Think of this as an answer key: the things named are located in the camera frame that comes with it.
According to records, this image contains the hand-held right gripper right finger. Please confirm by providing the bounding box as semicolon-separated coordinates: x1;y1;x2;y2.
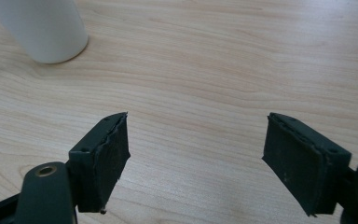
261;112;352;217

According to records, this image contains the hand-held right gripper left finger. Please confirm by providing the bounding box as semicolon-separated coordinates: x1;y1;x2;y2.
67;111;131;216

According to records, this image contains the white cup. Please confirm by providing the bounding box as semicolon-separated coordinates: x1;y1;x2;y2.
0;0;90;64

